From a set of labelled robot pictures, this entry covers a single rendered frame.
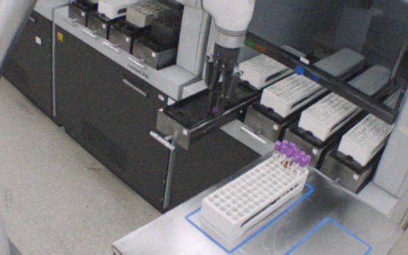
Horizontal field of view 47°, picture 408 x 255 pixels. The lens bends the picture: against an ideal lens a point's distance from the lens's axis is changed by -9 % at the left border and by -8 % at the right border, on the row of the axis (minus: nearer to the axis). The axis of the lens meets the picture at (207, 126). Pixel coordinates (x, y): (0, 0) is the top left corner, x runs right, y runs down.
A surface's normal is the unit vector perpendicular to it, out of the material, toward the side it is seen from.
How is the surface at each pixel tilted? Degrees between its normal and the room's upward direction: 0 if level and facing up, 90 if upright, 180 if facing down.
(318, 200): 0
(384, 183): 90
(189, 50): 90
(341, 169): 90
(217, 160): 90
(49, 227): 0
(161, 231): 0
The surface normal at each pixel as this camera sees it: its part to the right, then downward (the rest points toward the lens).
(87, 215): 0.15, -0.80
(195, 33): -0.66, 0.35
